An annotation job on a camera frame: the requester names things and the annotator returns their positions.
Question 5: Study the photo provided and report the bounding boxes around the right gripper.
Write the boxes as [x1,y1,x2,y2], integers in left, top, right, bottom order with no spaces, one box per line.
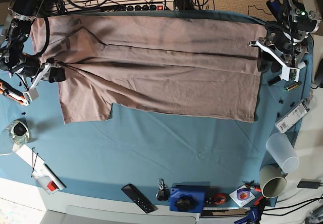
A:
[9,57,66,90]

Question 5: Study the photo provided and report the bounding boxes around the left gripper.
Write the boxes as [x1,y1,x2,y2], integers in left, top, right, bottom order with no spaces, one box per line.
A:
[257,31,308,73]

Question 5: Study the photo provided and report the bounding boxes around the pink T-shirt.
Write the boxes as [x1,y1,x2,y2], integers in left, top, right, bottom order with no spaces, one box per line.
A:
[31,16,266,124]

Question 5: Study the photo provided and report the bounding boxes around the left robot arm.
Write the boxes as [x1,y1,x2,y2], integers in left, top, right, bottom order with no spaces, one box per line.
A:
[257,0,321,69]

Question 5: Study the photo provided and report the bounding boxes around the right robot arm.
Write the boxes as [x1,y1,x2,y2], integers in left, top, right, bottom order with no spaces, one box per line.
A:
[1,0,66,83]

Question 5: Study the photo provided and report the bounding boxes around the white black marker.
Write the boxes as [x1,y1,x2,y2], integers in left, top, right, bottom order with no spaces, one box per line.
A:
[267,61,306,86]

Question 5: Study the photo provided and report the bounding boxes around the green gold battery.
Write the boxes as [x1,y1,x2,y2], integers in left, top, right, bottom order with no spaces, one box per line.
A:
[284,82,300,92]

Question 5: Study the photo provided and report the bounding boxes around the orange utility knife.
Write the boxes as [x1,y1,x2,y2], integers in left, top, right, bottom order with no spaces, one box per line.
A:
[0,80,29,106]

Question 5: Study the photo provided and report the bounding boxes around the clear tape roll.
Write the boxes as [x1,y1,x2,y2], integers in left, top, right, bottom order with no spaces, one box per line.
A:
[4,120,30,144]

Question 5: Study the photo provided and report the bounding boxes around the translucent plastic cup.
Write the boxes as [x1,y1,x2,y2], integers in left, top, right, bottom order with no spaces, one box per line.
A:
[266,133,300,174]

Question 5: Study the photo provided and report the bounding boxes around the white paper box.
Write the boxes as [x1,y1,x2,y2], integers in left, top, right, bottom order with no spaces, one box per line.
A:
[15,144,45,171]

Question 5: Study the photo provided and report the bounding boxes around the white tube red cap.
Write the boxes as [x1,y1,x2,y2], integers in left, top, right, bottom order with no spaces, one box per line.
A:
[31,164,66,195]

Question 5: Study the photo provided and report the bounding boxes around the black power strip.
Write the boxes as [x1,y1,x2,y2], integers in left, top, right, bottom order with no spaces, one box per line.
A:
[120,3,174,11]

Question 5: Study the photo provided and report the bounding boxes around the black power adapter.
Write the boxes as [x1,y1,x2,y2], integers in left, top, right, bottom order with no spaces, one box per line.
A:
[297,180,322,189]

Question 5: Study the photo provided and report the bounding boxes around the blue table cloth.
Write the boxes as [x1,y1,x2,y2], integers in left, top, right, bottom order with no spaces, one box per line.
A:
[1,11,313,202]

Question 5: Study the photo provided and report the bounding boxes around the white purple disc packet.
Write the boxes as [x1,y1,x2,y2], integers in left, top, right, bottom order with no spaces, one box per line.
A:
[229,185,255,207]

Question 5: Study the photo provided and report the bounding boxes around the red tape roll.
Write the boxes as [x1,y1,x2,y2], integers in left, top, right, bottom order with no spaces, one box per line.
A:
[214,193,227,205]

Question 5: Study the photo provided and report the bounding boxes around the blue clamp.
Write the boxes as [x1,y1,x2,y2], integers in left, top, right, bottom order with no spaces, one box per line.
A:
[234,207,263,224]

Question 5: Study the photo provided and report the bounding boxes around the blue block black knob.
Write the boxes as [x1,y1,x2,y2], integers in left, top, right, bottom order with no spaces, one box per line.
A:
[169,185,206,213]

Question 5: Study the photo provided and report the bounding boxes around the black remote control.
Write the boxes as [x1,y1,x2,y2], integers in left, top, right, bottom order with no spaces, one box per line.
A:
[121,184,155,214]

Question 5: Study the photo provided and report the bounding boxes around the black cable ties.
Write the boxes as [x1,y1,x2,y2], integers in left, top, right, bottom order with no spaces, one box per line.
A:
[32,147,38,172]

